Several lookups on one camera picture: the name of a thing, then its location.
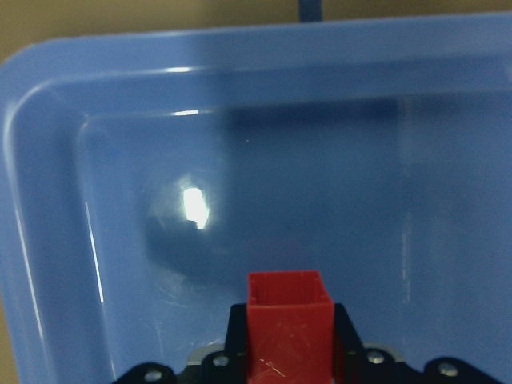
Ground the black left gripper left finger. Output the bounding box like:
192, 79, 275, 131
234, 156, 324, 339
115, 304, 249, 383

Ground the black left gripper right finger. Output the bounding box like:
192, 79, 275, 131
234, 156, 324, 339
333, 303, 498, 383

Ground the red block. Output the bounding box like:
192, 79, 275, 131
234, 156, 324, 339
246, 270, 334, 383

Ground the blue plastic tray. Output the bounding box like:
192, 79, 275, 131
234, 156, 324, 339
1, 13, 511, 383

